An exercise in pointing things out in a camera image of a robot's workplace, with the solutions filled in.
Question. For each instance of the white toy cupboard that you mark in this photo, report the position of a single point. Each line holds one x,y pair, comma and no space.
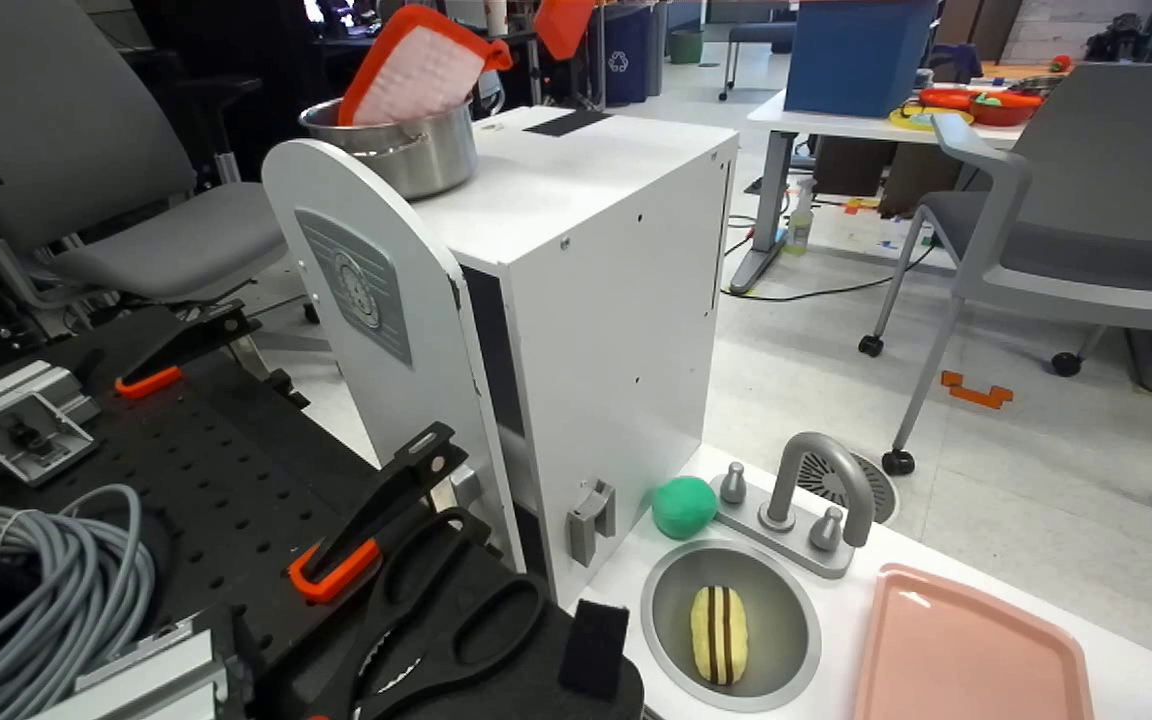
600,292

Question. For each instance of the grey cupboard door latch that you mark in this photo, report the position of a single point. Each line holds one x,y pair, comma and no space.
590,520

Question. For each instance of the white arched cupboard door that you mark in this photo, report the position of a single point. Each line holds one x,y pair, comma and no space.
377,383

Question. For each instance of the steel pot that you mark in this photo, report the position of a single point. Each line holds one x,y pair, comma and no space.
420,158

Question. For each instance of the small black block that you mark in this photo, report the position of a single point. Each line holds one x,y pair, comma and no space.
594,650

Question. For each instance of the green ball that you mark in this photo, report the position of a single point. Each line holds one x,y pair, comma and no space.
680,510

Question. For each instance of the clear spray bottle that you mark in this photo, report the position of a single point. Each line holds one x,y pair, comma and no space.
802,219

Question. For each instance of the grey toy faucet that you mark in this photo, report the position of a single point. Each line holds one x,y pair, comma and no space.
824,464

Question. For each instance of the white table grey legs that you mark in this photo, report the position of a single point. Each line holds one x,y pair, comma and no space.
779,161

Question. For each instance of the blue recycling bin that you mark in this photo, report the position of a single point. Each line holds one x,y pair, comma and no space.
634,61

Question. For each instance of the yellow striped macaron toy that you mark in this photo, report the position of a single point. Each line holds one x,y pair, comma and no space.
718,637

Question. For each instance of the black scissors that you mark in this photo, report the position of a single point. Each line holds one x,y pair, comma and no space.
399,626

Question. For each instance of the grey round sink bowl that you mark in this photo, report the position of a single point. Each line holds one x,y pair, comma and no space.
779,642

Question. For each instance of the orange plastic floor piece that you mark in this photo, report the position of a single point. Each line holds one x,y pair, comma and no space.
976,395

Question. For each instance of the blue box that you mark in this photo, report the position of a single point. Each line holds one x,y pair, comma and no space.
858,53

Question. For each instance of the orange item on table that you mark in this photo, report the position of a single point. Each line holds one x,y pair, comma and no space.
980,103

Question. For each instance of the pink plastic tray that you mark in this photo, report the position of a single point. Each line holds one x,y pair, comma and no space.
963,662

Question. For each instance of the grey office chair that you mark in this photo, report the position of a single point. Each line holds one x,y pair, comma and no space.
96,161

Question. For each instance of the grey chair with castors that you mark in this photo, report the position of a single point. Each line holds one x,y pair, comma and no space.
1110,203

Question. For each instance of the square marker tag plate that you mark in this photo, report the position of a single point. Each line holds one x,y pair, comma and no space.
25,439

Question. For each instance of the silver metal bracket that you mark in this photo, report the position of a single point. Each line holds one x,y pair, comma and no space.
151,673

